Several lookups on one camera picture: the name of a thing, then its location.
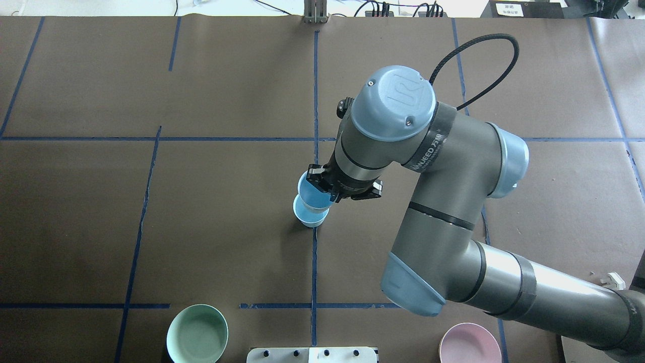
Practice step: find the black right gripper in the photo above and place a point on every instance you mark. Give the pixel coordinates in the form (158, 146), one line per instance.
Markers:
(336, 188)

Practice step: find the blue cup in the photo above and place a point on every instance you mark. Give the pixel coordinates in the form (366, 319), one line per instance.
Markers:
(307, 217)
(314, 200)

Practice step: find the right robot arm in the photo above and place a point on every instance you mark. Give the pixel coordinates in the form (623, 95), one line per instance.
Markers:
(461, 162)

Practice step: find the green bowl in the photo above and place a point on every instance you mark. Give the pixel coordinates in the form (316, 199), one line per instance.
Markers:
(199, 333)

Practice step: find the pink bowl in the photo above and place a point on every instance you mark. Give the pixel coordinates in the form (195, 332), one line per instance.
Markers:
(469, 342)

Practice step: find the black box on desk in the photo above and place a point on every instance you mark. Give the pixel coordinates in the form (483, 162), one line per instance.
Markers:
(522, 9)

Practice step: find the aluminium frame post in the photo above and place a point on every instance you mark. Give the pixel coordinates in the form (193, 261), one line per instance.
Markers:
(315, 11)

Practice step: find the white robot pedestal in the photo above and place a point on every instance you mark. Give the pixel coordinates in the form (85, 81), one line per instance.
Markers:
(313, 354)

